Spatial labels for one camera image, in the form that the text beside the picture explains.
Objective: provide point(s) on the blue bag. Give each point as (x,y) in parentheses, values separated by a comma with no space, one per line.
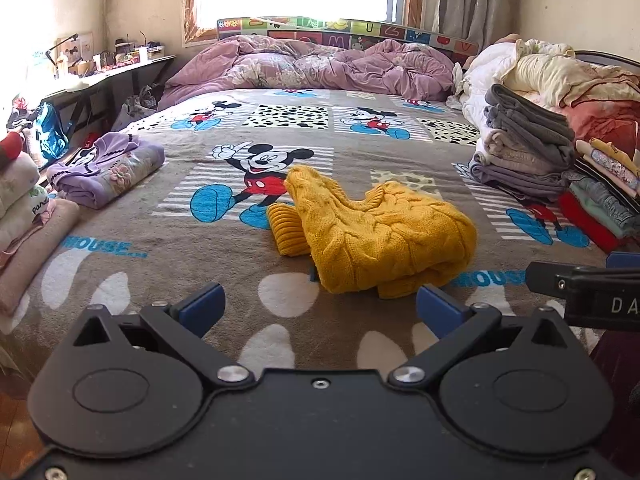
(50,135)

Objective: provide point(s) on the beige folded garment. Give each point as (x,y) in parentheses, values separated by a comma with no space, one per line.
(505,152)

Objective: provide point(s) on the mint green folded garment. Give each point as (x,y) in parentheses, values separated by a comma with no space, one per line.
(595,212)

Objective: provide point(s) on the dark grey folded garment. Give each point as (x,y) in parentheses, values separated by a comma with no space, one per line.
(530,120)

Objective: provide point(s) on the white printed folded garment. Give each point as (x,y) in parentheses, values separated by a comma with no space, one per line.
(20,210)

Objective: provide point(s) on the lilac folded garment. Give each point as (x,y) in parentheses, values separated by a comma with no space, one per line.
(510,180)

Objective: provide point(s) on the yellow knit sweater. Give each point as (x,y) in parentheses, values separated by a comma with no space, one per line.
(380,230)

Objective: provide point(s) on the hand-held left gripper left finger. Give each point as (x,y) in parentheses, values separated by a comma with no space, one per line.
(202,307)

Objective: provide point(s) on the purple quilt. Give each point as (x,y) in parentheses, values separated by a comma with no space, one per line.
(300,65)

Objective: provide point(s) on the dark maroon cloth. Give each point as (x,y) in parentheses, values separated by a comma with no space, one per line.
(620,380)

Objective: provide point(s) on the yellow folded garment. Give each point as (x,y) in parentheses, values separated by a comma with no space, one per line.
(615,150)

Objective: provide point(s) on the cream quilt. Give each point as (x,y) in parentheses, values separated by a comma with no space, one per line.
(545,75)

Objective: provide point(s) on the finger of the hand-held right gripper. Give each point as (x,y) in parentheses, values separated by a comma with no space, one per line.
(625,260)
(547,277)

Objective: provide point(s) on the floral folded garment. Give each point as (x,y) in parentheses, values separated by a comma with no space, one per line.
(612,164)

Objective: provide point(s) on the colourful alphabet foam mat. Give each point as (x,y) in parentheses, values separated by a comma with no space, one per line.
(350,27)

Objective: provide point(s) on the dark striped folded garment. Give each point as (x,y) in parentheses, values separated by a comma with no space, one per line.
(600,172)

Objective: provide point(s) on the pink red quilt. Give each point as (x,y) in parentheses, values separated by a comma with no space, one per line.
(600,115)

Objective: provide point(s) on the cartoon mouse printed blanket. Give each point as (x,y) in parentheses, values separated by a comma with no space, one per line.
(200,260)

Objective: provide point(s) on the folded denim jeans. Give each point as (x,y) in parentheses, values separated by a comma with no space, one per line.
(607,200)

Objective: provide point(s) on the purple folded cardigan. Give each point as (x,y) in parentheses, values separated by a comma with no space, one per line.
(100,170)

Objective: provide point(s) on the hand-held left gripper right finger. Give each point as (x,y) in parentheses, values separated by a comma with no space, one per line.
(440,310)

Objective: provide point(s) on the black desk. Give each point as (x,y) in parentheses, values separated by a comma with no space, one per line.
(115,72)

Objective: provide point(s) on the assorted desk clutter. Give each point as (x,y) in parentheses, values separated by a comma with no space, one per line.
(110,57)

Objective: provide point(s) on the red folded garment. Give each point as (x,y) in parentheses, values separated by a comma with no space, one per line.
(585,220)

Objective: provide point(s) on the dark wooden headboard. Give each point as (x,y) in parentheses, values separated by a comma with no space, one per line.
(615,57)

